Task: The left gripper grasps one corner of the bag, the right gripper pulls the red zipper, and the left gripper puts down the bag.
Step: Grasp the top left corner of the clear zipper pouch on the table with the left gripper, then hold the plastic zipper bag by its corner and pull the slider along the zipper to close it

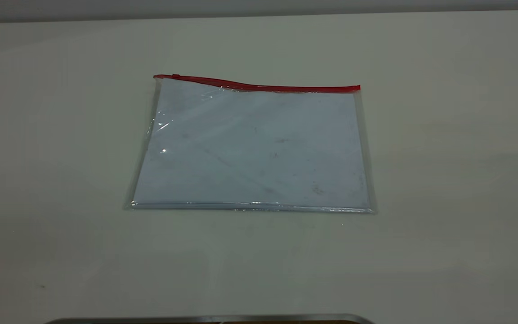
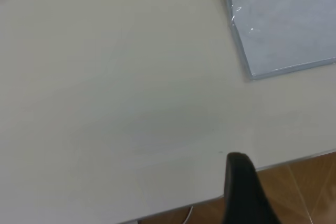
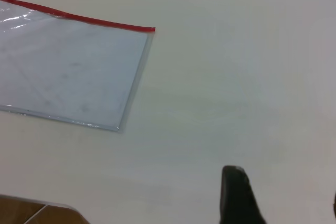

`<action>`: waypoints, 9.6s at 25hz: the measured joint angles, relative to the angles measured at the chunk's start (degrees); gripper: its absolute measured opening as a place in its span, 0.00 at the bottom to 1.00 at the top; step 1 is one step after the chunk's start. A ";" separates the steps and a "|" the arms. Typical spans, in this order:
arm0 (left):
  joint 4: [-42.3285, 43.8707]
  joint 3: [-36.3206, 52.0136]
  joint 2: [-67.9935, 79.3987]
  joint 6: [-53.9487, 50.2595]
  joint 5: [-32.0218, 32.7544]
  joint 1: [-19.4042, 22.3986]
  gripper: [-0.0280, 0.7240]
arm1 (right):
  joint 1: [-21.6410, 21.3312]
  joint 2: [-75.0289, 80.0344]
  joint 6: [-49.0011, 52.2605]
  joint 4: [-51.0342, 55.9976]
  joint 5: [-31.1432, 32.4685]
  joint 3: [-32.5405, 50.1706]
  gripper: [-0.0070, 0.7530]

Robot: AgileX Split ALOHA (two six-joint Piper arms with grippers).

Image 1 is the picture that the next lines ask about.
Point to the clear plastic bag red zipper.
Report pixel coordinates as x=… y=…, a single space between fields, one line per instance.
x=250 y=148

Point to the grey metal frame edge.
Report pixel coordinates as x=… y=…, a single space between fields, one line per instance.
x=205 y=320

